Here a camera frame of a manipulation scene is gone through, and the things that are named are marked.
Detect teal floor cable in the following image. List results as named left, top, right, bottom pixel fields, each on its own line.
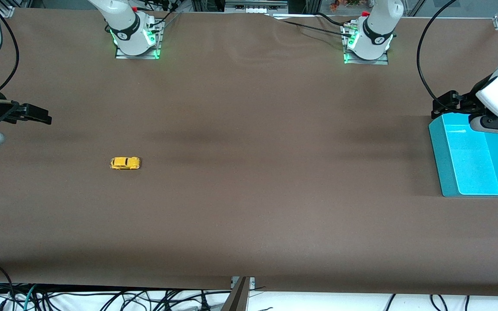
left=23, top=284, right=38, bottom=311

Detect teal plastic bin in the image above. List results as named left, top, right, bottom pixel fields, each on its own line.
left=428, top=112, right=498, bottom=198

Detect yellow beetle toy car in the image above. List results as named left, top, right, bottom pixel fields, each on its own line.
left=110, top=156, right=141, bottom=170

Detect white power strip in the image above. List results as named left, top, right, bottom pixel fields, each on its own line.
left=224, top=0, right=289, bottom=15

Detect brown table cover sheet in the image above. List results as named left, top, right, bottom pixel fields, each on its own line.
left=0, top=8, right=498, bottom=297

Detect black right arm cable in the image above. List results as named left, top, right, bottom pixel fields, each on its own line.
left=0, top=14, right=20, bottom=92

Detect small metal bracket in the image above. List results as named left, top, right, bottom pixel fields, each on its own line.
left=230, top=276, right=256, bottom=289

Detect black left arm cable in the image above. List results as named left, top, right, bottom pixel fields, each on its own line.
left=416, top=0, right=458, bottom=109

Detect black cable on table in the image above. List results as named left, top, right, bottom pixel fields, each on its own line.
left=271, top=12, right=355, bottom=38

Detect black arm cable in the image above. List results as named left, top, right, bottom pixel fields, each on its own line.
left=0, top=14, right=20, bottom=92
left=416, top=0, right=458, bottom=109

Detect aluminium profile beam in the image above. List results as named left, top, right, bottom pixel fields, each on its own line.
left=220, top=276, right=250, bottom=311

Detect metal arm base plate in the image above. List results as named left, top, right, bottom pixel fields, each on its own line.
left=115, top=19, right=165, bottom=60
left=342, top=24, right=389, bottom=66

